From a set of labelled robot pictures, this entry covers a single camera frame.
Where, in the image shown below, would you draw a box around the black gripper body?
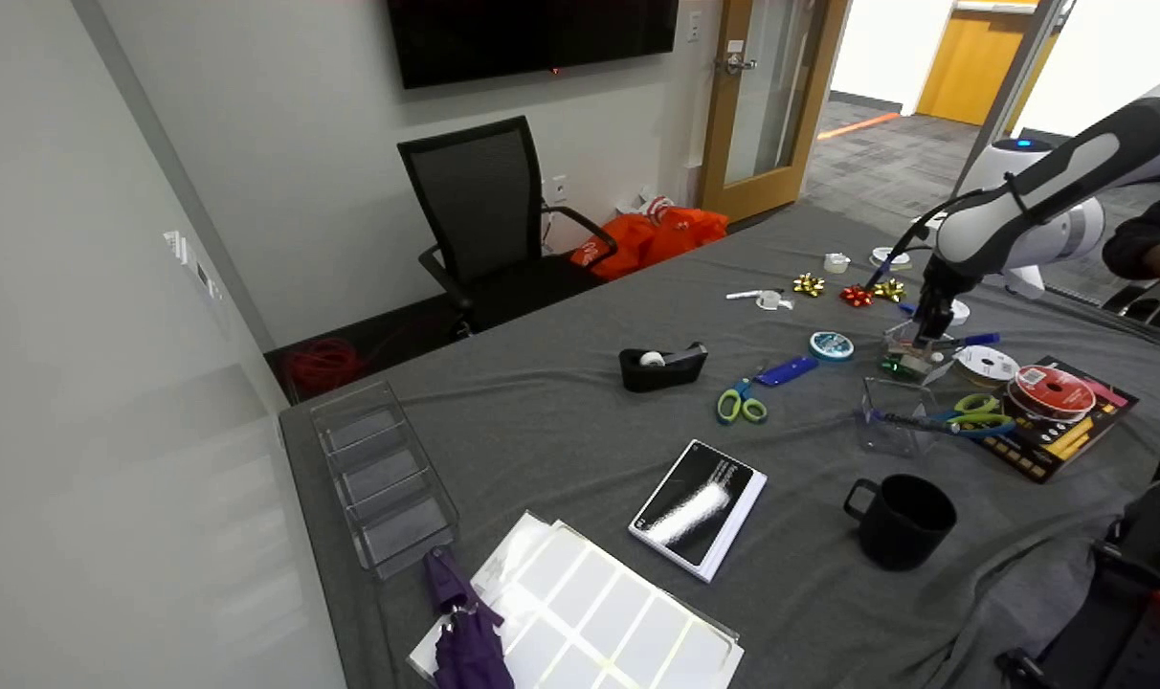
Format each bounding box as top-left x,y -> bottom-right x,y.
917,259 -> 964,343

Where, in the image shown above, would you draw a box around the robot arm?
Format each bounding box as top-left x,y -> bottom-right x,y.
917,93 -> 1160,343

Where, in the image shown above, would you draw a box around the blue pen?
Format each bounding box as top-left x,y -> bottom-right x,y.
955,332 -> 1004,350

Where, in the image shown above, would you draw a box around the transparent pen holder right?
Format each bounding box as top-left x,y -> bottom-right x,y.
881,320 -> 955,384

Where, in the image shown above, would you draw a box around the transparent pen holder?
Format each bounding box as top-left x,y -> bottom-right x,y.
881,320 -> 955,384
859,375 -> 932,461

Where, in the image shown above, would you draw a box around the transparent pen holder front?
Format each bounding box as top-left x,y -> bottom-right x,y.
859,375 -> 932,461

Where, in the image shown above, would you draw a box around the red object under chair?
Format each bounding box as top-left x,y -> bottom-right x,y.
285,336 -> 366,398

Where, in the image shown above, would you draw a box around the white blue tape roll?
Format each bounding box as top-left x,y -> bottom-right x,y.
951,300 -> 974,326

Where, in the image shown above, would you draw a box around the yellow green gift bow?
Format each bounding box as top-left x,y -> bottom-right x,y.
873,278 -> 908,301

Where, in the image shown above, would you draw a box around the white disc tape roll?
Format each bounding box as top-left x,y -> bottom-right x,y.
868,244 -> 913,268

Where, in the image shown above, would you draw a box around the red gift bow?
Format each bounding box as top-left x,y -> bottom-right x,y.
840,282 -> 873,309

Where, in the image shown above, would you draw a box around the large white tape roll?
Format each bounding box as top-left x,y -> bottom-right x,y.
959,343 -> 1019,384

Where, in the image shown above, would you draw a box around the small white tape roll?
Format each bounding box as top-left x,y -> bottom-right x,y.
825,253 -> 849,276

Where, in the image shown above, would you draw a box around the light blue tape roll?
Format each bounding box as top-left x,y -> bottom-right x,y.
807,331 -> 859,361

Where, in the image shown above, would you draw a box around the grey table cloth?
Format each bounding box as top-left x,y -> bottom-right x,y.
285,206 -> 1160,689

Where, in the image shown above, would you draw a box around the white crumpled plastic piece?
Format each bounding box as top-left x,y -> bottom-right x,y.
725,291 -> 792,313

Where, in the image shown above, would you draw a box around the black yellow booklet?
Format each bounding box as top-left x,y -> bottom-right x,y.
974,355 -> 1139,481

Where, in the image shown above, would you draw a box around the black mug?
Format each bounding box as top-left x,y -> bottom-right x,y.
844,476 -> 959,571

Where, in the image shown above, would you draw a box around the wooden glass door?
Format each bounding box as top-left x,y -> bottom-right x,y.
697,0 -> 849,223

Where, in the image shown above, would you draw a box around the black tape dispenser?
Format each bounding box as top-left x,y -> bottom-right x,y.
620,343 -> 709,394

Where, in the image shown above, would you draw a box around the orange plastic bag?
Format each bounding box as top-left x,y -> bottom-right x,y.
567,206 -> 733,278

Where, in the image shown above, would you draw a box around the black white tablet box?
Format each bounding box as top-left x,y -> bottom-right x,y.
630,440 -> 765,582

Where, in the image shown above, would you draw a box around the black equipment bottom right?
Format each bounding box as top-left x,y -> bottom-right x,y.
996,462 -> 1160,689

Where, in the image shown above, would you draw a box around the black mesh office chair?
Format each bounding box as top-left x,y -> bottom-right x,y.
400,115 -> 616,332

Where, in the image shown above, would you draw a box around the white label sheets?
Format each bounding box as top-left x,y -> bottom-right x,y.
405,508 -> 748,689

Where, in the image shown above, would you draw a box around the clear plastic organizer tray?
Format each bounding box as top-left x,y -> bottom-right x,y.
312,394 -> 451,577

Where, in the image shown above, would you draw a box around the purple glove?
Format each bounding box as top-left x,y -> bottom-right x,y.
426,549 -> 512,689

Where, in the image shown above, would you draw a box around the red cable spool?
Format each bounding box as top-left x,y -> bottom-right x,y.
1006,365 -> 1096,423

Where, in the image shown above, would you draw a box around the green handled scissors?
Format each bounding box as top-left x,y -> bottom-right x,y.
717,380 -> 770,426

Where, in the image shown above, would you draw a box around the black wall television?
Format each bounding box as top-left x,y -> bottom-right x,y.
383,0 -> 677,87

